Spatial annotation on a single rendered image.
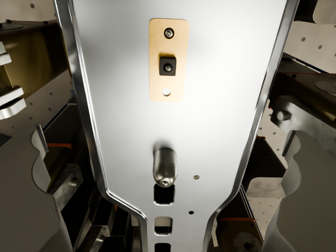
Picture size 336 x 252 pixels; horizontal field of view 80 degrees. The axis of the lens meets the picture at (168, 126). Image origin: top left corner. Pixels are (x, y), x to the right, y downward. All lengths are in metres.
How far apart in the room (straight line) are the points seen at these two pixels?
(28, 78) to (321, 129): 0.28
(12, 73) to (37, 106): 0.46
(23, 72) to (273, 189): 0.37
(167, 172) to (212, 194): 0.12
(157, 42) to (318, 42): 0.48
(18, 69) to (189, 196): 0.27
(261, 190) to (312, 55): 0.38
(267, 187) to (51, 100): 0.56
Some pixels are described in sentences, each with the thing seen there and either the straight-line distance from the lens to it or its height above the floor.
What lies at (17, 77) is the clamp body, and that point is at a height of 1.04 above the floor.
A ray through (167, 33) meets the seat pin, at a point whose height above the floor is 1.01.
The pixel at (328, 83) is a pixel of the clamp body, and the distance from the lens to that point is 0.33.
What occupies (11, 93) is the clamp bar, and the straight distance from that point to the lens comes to 0.21.
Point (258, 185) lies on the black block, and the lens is 0.37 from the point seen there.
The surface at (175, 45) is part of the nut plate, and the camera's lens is 0.21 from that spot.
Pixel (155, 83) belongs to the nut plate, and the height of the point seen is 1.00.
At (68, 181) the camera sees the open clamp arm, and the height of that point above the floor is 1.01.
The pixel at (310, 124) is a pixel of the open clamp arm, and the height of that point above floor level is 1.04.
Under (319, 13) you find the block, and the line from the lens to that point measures 0.28.
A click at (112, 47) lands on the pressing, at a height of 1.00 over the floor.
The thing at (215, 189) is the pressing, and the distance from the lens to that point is 0.34.
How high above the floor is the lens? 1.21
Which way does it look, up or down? 58 degrees down
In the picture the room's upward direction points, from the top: 179 degrees clockwise
